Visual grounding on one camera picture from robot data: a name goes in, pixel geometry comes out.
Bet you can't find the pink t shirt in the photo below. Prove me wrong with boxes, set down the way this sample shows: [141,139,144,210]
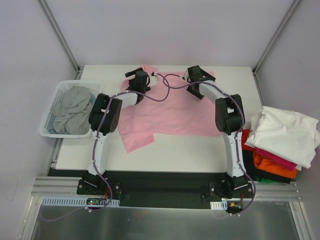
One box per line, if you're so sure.
[117,72,221,153]

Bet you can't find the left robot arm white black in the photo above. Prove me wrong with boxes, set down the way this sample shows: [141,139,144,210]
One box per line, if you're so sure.
[76,67,151,197]

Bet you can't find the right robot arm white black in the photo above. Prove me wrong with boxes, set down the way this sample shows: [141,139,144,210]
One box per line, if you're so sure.
[184,65,248,199]

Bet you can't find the red t shirt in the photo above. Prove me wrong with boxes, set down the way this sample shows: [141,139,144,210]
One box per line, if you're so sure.
[241,129,255,152]

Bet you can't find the grey t shirt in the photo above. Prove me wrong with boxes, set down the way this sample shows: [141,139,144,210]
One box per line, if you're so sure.
[52,86,95,134]

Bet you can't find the white plastic laundry basket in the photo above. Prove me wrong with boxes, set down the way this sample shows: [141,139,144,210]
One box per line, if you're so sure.
[39,80,102,139]

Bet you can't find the black t shirt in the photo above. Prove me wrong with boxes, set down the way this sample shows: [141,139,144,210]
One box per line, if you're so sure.
[242,150,292,184]

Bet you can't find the magenta t shirt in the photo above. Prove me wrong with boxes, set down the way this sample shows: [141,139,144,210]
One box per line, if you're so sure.
[255,148,297,171]

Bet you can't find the light blue t shirt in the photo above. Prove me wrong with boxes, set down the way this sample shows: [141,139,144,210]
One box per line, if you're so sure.
[47,93,98,135]

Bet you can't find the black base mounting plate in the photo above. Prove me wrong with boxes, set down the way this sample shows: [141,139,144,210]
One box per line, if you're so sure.
[76,170,253,210]

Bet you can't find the orange t shirt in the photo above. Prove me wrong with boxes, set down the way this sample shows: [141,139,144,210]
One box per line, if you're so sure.
[253,151,298,179]

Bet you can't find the green t shirt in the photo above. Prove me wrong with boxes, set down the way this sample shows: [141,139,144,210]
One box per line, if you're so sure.
[255,176,277,184]

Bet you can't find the white t shirt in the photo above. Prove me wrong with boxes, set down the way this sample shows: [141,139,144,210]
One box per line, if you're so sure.
[245,106,320,169]

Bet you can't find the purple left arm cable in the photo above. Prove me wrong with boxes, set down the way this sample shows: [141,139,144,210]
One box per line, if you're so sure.
[39,72,186,222]

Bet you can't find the left aluminium frame post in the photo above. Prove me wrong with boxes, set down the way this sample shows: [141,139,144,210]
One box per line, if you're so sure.
[37,0,81,78]

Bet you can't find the aluminium frame post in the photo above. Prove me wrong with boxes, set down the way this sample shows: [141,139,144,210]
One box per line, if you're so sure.
[37,0,81,78]
[252,0,302,76]

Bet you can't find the right slotted cable duct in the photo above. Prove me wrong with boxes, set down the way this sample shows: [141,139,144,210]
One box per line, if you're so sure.
[210,200,228,211]

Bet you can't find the slotted cable duct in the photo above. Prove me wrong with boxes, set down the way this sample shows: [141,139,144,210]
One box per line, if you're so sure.
[42,196,120,208]
[210,200,228,211]

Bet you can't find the left slotted cable duct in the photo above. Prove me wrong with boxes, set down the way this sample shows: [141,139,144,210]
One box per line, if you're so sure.
[42,196,120,208]

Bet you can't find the right aluminium frame post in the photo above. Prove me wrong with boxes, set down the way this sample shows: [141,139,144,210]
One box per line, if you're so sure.
[252,0,302,76]

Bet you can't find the aluminium front rail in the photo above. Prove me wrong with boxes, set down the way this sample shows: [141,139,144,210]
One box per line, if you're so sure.
[31,176,303,202]

